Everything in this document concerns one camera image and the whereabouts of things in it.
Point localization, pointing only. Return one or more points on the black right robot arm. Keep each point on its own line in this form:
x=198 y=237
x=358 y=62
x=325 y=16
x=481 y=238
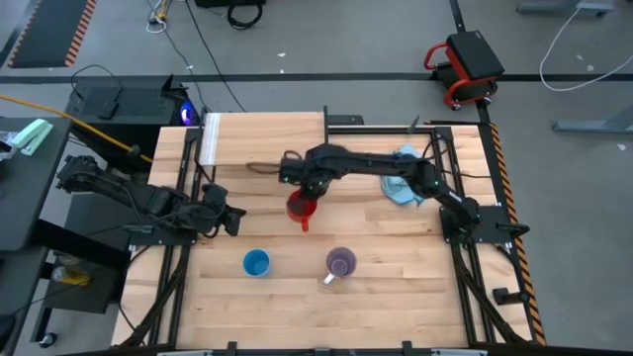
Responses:
x=386 y=163

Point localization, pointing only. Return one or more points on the red and black rolling stool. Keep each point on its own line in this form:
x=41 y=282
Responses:
x=470 y=59

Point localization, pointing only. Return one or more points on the black clamp knob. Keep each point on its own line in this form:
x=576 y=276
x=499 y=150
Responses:
x=512 y=229
x=509 y=296

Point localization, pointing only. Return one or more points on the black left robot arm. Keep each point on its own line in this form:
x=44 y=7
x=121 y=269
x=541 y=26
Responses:
x=143 y=198

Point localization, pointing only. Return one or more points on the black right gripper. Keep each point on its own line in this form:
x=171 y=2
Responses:
x=314 y=179

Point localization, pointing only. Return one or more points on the blue cup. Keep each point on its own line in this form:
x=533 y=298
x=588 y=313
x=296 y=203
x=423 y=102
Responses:
x=256 y=263

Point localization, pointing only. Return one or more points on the grey table leg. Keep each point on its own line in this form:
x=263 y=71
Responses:
x=564 y=6
x=593 y=123

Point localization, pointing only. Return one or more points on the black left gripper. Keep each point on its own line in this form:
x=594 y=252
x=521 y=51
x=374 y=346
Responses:
x=213 y=210

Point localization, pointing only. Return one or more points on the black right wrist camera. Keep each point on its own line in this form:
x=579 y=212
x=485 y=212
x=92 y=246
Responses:
x=291 y=170

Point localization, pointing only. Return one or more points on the black mat with orange stripes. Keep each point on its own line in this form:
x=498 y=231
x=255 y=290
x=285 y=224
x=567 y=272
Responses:
x=49 y=29

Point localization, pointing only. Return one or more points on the black side desk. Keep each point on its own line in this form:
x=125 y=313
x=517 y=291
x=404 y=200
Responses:
x=25 y=198

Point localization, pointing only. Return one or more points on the orange black hazard tape strip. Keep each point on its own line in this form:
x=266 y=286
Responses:
x=514 y=222

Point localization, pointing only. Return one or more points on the light blue cloth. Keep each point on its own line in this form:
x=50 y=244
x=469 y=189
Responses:
x=395 y=190

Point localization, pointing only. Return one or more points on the clear bottle with yellow liquid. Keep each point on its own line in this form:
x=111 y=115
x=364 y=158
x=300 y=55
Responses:
x=71 y=275

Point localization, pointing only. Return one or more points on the black computer tower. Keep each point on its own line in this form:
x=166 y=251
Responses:
x=133 y=106

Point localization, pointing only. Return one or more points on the mint green stapler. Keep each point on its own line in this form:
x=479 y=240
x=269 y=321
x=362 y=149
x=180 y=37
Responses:
x=30 y=136

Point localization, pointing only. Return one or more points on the red mug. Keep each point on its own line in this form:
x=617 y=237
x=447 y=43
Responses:
x=298 y=212

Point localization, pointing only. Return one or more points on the purple and white mug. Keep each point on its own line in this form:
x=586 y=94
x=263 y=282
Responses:
x=341 y=262

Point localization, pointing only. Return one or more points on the black aluminium table frame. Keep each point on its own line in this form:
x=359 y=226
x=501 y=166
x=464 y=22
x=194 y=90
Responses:
x=170 y=306

